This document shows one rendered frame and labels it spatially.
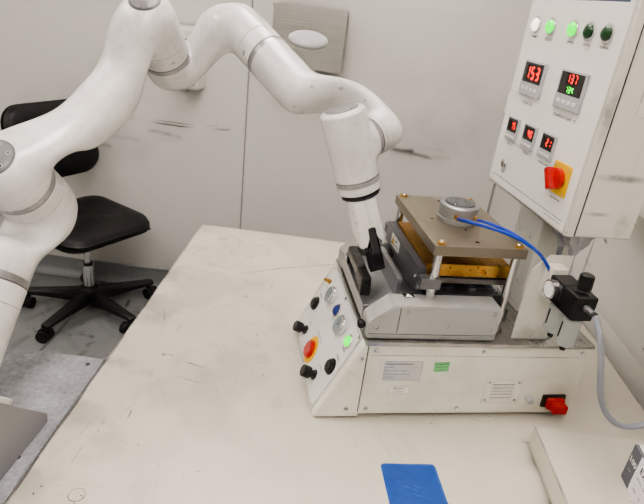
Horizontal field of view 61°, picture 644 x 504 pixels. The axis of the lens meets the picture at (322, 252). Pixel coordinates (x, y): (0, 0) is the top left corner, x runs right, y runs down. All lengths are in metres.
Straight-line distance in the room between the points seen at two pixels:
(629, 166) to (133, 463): 0.96
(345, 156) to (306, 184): 1.69
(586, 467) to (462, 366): 0.26
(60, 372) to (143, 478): 0.34
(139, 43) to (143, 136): 1.69
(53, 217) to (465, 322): 0.78
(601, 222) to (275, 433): 0.69
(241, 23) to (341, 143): 0.33
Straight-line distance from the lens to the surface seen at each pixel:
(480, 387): 1.16
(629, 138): 1.05
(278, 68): 1.09
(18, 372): 1.26
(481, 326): 1.08
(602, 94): 1.02
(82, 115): 1.10
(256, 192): 2.73
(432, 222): 1.10
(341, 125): 0.98
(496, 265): 1.10
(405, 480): 1.03
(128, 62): 1.13
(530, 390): 1.21
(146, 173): 2.84
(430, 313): 1.02
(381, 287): 1.11
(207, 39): 1.20
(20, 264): 1.04
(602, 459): 1.16
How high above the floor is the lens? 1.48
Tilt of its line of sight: 25 degrees down
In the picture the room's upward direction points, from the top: 7 degrees clockwise
